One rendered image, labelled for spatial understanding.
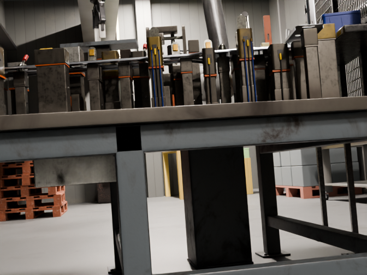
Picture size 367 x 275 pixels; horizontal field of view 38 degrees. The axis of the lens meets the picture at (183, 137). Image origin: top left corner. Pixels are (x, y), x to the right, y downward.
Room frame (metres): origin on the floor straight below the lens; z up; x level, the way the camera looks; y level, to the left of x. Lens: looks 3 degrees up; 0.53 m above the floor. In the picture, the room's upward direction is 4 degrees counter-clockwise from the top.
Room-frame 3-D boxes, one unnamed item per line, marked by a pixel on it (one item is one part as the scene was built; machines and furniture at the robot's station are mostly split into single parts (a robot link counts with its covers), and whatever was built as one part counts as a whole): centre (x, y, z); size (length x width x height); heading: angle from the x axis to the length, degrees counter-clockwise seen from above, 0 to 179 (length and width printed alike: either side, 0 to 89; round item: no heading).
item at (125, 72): (2.26, 0.23, 0.84); 0.12 x 0.05 x 0.29; 0
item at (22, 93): (2.26, 0.68, 0.84); 0.05 x 0.05 x 0.29; 0
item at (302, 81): (2.06, -0.47, 0.84); 0.05 x 0.05 x 0.29; 0
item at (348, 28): (2.46, -0.75, 1.02); 0.90 x 0.22 x 0.03; 0
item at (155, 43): (2.07, 0.09, 0.87); 0.12 x 0.07 x 0.35; 0
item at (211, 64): (2.08, -0.12, 0.84); 0.10 x 0.05 x 0.29; 0
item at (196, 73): (2.48, -0.08, 0.91); 0.07 x 0.05 x 0.42; 0
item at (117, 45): (2.60, 0.38, 1.16); 0.37 x 0.14 x 0.02; 90
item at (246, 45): (2.04, -0.26, 0.87); 0.12 x 0.07 x 0.35; 0
